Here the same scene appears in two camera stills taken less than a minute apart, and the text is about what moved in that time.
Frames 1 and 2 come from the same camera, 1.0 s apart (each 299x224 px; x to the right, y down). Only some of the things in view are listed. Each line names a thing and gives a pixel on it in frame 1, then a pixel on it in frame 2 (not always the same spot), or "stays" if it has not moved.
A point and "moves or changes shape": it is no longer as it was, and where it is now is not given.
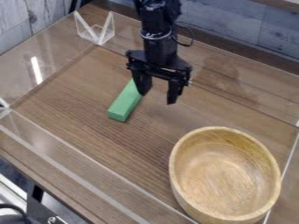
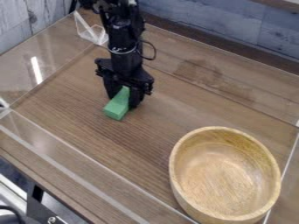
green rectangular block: [125, 102] moves or changes shape
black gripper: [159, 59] -> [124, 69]
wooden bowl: [224, 173] stays
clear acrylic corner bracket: [97, 34] stays
